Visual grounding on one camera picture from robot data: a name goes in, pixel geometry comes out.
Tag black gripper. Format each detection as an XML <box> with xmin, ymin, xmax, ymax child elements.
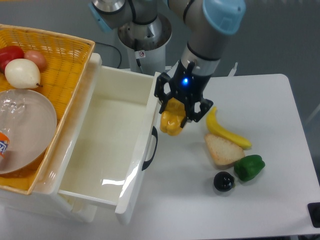
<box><xmin>154</xmin><ymin>60</ymin><xmax>214</xmax><ymax>128</ymax></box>

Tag yellow bell pepper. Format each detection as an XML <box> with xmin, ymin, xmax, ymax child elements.
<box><xmin>159</xmin><ymin>98</ymin><xmax>186</xmax><ymax>136</ymax></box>

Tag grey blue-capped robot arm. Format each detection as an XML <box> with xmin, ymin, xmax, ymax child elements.
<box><xmin>88</xmin><ymin>0</ymin><xmax>246</xmax><ymax>128</ymax></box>

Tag open white upper drawer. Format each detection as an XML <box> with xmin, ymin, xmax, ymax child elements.
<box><xmin>58</xmin><ymin>66</ymin><xmax>158</xmax><ymax>221</ymax></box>

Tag green bell pepper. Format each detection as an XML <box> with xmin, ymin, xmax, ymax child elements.
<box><xmin>233</xmin><ymin>154</ymin><xmax>266</xmax><ymax>182</ymax></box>

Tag white drawer cabinet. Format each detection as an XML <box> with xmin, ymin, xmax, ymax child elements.
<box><xmin>0</xmin><ymin>53</ymin><xmax>104</xmax><ymax>222</ymax></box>

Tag yellow banana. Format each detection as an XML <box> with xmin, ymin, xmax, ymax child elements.
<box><xmin>206</xmin><ymin>106</ymin><xmax>252</xmax><ymax>150</ymax></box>

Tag slice of white bread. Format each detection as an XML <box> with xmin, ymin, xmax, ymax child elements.
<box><xmin>204</xmin><ymin>133</ymin><xmax>245</xmax><ymax>166</ymax></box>

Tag dark purple plum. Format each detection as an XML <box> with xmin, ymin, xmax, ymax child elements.
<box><xmin>213</xmin><ymin>171</ymin><xmax>235</xmax><ymax>192</ymax></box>

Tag yellow wicker basket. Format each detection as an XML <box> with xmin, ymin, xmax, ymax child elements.
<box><xmin>0</xmin><ymin>24</ymin><xmax>96</xmax><ymax>195</ymax></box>

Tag beige plate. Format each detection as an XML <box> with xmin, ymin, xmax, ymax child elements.
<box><xmin>0</xmin><ymin>89</ymin><xmax>57</xmax><ymax>174</ymax></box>

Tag clear plastic bottle orange label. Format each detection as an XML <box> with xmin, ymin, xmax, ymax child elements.
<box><xmin>0</xmin><ymin>89</ymin><xmax>26</xmax><ymax>168</ymax></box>

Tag black device at table edge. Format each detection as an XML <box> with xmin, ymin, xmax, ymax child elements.
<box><xmin>307</xmin><ymin>202</ymin><xmax>320</xmax><ymax>228</ymax></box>

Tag red tomato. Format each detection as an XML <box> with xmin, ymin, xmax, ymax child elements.
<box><xmin>0</xmin><ymin>45</ymin><xmax>25</xmax><ymax>74</ymax></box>

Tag black drawer handle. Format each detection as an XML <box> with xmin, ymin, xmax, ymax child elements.
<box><xmin>141</xmin><ymin>126</ymin><xmax>159</xmax><ymax>171</ymax></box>

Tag white table clamp bracket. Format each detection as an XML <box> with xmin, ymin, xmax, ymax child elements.
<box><xmin>228</xmin><ymin>62</ymin><xmax>238</xmax><ymax>77</ymax></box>

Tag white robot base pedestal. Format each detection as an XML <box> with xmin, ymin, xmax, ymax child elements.
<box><xmin>117</xmin><ymin>13</ymin><xmax>172</xmax><ymax>76</ymax></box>

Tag black cable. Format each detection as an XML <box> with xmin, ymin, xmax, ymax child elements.
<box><xmin>94</xmin><ymin>41</ymin><xmax>123</xmax><ymax>69</ymax></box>

